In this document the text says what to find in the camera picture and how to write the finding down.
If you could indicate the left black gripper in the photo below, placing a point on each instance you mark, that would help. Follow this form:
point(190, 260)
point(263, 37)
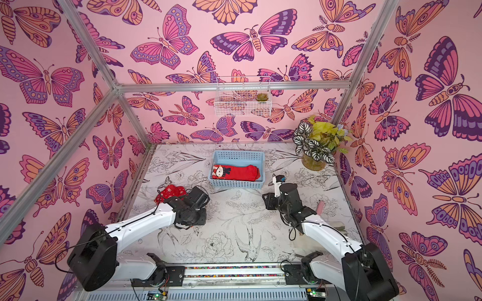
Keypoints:
point(203, 221)

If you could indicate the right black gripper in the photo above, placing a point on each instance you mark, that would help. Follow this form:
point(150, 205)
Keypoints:
point(270, 200)

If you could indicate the red patterned christmas sock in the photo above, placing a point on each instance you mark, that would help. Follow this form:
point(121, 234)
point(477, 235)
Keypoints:
point(169, 192)

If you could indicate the plain red sock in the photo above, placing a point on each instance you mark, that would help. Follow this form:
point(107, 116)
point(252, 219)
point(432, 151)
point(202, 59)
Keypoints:
point(233, 173)

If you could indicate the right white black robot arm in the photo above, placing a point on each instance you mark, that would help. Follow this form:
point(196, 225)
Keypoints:
point(359, 270)

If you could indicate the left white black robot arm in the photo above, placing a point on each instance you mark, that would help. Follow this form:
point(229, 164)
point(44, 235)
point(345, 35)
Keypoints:
point(97, 260)

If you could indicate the light blue plastic basket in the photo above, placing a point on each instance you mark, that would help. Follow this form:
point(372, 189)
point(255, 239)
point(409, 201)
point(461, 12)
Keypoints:
point(239, 158)

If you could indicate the potted plant in glass vase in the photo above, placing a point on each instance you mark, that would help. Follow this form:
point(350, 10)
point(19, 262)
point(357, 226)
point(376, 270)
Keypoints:
point(317, 142)

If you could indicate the small green succulent plant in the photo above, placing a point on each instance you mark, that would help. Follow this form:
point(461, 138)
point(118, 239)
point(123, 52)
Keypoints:
point(262, 97)

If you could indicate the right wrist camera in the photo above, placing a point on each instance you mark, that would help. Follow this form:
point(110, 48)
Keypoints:
point(277, 181)

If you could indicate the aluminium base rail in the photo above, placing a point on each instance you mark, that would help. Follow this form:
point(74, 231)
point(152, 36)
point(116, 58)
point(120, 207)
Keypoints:
point(231, 281)

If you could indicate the white wire wall basket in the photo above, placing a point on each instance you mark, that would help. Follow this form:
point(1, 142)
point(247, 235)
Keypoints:
point(236, 95)

